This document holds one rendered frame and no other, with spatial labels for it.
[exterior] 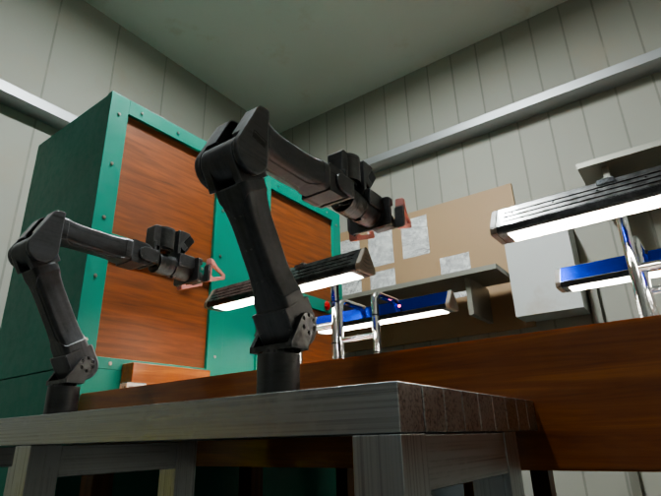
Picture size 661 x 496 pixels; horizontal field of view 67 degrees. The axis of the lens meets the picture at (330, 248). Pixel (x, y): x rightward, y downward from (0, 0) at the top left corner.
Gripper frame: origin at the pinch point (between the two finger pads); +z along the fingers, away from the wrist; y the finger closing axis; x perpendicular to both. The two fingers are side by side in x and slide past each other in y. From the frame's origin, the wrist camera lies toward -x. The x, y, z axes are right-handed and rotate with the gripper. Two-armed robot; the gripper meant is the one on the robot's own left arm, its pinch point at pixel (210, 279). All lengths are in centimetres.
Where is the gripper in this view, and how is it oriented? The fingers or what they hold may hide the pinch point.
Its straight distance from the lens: 151.5
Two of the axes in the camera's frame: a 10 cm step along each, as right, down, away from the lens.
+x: 0.2, 9.3, -3.6
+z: 5.8, 2.9, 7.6
